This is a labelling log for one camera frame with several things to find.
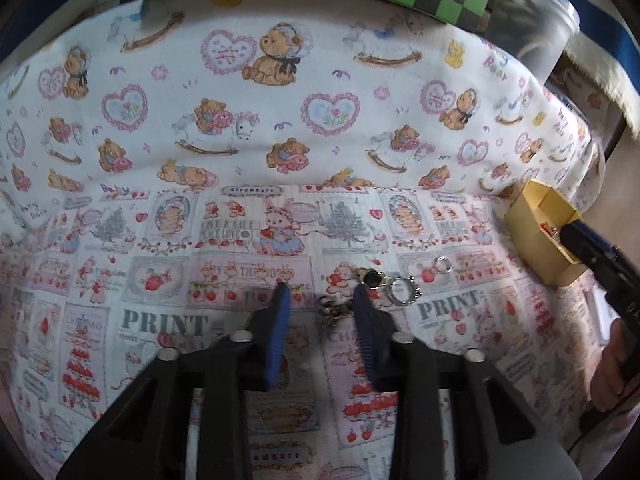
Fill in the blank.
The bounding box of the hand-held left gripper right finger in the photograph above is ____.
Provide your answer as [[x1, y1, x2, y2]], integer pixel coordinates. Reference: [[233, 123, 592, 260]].
[[352, 285, 571, 480]]

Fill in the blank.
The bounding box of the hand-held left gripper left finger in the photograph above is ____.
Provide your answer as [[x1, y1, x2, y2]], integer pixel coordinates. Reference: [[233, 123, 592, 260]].
[[57, 282, 292, 480]]

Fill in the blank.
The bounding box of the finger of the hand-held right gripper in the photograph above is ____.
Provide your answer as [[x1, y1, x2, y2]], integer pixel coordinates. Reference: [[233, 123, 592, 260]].
[[559, 221, 621, 286]]

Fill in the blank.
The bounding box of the yellow octagonal box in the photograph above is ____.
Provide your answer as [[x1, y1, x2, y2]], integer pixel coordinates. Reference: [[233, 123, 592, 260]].
[[504, 178, 591, 287]]

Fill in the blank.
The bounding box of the silver crown ring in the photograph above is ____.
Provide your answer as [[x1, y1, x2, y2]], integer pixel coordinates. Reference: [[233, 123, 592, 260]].
[[387, 276, 421, 307]]

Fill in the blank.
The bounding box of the person's right hand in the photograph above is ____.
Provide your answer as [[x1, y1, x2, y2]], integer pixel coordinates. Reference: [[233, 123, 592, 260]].
[[589, 317, 631, 411]]

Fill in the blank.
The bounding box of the strawberry printed cloth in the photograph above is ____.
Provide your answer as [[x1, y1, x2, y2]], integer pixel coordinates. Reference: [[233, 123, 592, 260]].
[[0, 185, 616, 480]]

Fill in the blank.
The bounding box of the striped cloth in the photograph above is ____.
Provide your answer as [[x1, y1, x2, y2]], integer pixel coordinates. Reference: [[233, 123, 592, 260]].
[[510, 0, 640, 126]]

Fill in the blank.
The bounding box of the clear plastic lidded container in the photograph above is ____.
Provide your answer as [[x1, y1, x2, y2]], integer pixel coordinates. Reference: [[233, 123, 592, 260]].
[[482, 0, 581, 78]]

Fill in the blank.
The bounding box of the bear printed cloth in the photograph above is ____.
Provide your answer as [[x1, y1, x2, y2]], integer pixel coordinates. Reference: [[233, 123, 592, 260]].
[[0, 0, 606, 221]]

